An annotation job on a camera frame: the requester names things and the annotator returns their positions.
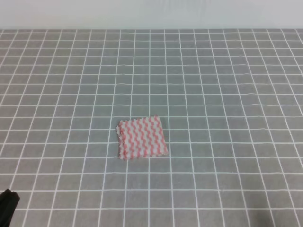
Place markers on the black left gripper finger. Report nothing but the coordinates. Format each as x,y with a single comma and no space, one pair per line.
8,203

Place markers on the pink white wavy striped towel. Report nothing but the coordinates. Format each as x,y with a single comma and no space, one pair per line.
141,138

